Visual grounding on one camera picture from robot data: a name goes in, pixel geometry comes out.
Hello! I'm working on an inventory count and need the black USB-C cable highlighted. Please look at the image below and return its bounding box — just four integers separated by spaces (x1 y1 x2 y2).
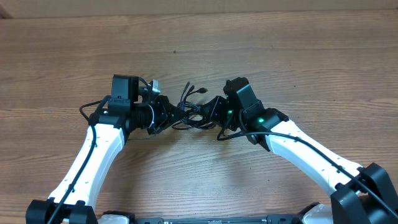
177 81 203 116

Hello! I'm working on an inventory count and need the black USB-A to C cable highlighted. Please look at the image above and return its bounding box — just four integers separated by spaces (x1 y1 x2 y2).
172 83 216 131

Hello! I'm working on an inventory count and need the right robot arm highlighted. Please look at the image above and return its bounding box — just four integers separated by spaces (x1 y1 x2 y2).
200 77 397 223

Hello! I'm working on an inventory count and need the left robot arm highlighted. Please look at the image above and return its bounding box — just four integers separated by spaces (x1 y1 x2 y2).
25 75 185 224

